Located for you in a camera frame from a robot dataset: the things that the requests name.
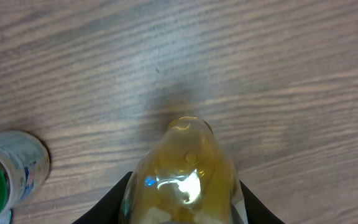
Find yellow dish soap bottle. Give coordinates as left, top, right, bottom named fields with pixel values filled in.
left=119, top=116, right=248, bottom=224

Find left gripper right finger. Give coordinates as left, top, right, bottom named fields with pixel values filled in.
left=240, top=182, right=285, bottom=224

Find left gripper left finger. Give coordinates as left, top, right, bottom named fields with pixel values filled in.
left=73, top=172, right=132, bottom=224

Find green lid jar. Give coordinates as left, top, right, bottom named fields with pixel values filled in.
left=0, top=131, right=50, bottom=223

